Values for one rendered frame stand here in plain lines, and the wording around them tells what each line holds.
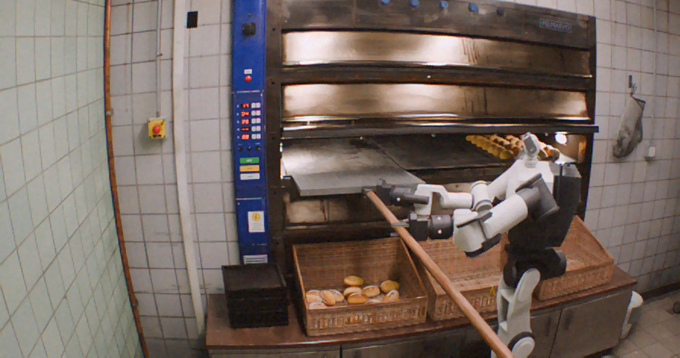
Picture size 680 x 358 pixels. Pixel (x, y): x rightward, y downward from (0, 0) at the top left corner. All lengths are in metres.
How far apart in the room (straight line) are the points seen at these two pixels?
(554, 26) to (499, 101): 0.61
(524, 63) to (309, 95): 1.17
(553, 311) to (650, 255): 1.47
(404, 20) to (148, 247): 1.73
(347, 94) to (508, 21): 0.98
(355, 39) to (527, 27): 0.98
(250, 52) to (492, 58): 1.23
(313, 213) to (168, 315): 1.01
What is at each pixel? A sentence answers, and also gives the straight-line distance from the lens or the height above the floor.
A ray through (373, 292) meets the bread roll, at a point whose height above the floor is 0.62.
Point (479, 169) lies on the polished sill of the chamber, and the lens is 2.82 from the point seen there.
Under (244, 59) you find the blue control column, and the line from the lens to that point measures 2.45.
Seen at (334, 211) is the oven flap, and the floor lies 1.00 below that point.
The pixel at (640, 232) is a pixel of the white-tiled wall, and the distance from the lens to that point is 3.84.
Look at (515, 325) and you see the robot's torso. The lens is 2.17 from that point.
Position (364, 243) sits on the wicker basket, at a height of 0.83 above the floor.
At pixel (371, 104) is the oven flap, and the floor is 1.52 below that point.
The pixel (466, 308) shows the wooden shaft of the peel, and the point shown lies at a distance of 1.32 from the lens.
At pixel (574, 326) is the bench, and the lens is 2.96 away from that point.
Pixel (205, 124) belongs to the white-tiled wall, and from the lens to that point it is 2.52.
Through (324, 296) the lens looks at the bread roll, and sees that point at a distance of 2.58.
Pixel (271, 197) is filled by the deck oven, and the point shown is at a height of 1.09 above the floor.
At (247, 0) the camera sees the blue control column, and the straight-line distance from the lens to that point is 2.45.
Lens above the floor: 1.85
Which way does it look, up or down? 14 degrees down
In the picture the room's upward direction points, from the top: straight up
